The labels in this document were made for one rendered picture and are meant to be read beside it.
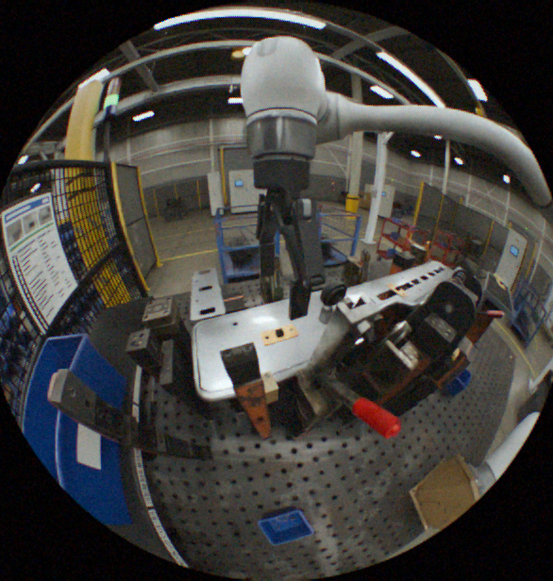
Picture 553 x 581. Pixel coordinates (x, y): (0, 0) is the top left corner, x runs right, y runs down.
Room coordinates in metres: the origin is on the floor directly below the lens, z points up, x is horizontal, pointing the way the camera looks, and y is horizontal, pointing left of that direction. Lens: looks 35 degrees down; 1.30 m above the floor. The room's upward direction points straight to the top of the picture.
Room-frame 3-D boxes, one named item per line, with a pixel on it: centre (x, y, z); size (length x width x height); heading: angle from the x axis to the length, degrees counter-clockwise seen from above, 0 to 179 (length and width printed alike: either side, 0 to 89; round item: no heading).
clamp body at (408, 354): (0.14, -0.24, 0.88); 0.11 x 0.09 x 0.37; 22
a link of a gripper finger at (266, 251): (0.31, 0.02, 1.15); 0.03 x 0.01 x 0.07; 112
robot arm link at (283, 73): (0.26, -0.01, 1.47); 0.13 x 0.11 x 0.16; 158
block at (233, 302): (0.40, 0.13, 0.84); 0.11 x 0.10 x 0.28; 22
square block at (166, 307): (0.27, 0.30, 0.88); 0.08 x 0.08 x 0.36; 22
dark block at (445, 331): (0.14, -0.31, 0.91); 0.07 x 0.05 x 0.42; 22
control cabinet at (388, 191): (9.51, -6.41, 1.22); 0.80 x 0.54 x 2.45; 19
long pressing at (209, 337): (0.44, -0.45, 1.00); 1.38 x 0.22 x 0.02; 112
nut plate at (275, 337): (0.25, -0.01, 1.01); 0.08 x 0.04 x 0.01; 111
